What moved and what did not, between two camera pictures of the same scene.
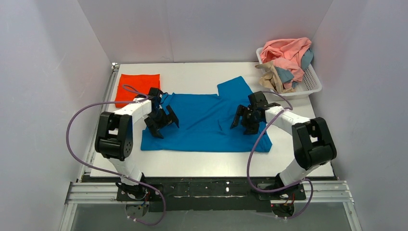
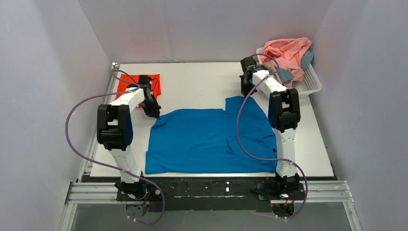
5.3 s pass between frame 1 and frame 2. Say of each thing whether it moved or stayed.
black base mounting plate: stayed
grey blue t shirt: stayed
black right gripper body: moved
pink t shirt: stayed
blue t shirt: moved
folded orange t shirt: stayed
